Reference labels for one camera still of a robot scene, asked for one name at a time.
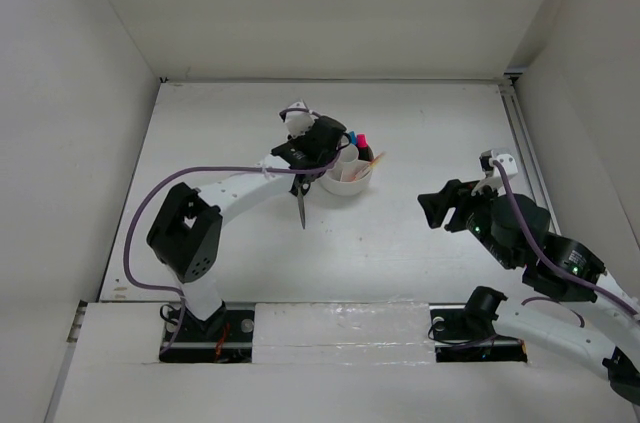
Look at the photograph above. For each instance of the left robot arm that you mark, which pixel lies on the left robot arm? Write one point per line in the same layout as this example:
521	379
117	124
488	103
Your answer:
186	232

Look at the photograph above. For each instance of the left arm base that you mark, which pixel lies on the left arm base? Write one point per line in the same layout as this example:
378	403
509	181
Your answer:
227	339

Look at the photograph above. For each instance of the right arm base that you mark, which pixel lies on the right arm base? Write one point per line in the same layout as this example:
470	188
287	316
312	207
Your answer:
464	332

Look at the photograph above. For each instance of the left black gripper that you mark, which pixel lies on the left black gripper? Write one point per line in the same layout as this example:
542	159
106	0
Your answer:
295	141

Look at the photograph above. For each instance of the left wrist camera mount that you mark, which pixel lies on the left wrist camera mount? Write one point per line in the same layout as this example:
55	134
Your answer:
298	118

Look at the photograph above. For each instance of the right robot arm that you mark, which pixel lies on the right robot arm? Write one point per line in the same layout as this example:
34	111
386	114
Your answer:
606	342

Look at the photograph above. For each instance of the black handled scissors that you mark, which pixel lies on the black handled scissors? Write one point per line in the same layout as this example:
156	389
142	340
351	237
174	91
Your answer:
300	188

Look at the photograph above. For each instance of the thin red highlighter pen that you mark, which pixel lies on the thin red highlighter pen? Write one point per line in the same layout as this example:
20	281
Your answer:
372	163

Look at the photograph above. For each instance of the white round divided organizer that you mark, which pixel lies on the white round divided organizer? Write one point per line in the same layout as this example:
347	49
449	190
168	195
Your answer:
349	176

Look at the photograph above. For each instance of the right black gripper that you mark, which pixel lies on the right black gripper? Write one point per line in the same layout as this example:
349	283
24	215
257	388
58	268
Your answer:
435	204

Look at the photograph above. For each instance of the pink capped black highlighter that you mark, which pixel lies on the pink capped black highlighter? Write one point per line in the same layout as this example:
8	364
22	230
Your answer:
364	150

